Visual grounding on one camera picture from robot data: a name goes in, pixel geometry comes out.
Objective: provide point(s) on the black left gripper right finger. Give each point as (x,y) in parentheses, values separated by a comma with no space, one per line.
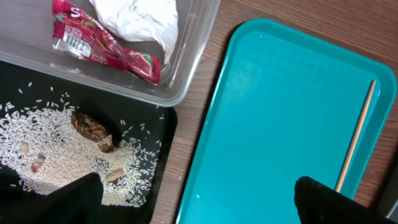
(319,204)

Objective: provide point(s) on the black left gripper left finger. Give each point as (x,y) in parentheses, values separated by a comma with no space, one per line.
(77,202)

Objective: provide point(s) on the pile of white rice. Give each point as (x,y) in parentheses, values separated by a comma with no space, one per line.
(47,146)

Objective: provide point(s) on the brown food scrap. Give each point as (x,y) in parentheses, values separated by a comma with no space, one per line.
(93,130)

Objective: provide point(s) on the red snack wrapper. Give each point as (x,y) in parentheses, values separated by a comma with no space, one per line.
(83,37)

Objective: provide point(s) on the white tissue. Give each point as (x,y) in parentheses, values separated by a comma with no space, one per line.
(141,20)

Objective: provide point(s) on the black waste tray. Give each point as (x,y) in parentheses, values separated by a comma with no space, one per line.
(153,127)

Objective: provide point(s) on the wooden chopstick left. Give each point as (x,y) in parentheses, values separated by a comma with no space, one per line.
(355,138)

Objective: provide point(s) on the teal plastic tray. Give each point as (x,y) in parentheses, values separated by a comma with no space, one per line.
(286,105)

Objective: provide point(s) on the clear plastic bin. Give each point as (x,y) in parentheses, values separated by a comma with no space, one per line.
(26,40)

